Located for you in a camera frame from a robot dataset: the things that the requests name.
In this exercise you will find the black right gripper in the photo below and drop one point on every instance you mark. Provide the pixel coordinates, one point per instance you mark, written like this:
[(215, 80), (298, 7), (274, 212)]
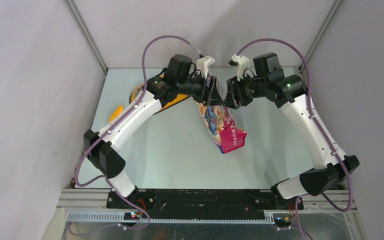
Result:
[(234, 94)]

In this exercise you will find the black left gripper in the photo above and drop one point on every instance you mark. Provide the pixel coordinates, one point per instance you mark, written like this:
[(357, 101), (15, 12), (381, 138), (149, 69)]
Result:
[(206, 96)]

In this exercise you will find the colourful cat food bag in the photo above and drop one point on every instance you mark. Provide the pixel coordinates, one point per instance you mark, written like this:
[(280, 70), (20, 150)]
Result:
[(223, 124)]

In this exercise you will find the yellow double pet bowl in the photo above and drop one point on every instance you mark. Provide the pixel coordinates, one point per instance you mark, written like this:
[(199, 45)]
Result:
[(137, 90)]

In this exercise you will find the yellow plastic food scoop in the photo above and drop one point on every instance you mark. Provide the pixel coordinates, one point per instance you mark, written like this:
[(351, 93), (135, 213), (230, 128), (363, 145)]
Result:
[(116, 113)]

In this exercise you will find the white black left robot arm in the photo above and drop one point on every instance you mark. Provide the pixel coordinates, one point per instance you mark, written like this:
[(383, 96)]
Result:
[(182, 76)]

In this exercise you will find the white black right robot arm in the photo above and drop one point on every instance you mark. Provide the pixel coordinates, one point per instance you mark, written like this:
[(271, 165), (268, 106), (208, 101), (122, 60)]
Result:
[(330, 162)]

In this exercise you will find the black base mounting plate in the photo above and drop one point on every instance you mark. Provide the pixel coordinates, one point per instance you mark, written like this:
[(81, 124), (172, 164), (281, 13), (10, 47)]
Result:
[(205, 204)]

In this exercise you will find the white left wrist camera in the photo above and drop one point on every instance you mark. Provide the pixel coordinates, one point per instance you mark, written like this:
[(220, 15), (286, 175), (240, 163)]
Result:
[(203, 65)]

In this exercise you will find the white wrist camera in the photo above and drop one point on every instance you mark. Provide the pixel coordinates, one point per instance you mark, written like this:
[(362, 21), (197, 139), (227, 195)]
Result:
[(241, 63), (203, 65)]

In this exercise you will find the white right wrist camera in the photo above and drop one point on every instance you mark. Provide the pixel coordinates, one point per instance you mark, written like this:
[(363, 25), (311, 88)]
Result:
[(241, 63)]

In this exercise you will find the aluminium right corner post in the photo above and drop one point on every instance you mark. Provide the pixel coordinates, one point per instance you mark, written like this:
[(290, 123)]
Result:
[(333, 10)]

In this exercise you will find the aluminium corner post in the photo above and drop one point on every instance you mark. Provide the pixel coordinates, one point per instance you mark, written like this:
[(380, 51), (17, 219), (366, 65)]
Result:
[(85, 32), (333, 10)]

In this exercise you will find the aluminium left corner post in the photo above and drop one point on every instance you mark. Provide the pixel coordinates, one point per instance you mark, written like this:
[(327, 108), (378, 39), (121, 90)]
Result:
[(85, 32)]

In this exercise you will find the aluminium front frame rail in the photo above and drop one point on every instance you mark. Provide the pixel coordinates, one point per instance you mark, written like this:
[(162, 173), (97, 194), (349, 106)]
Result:
[(86, 218)]

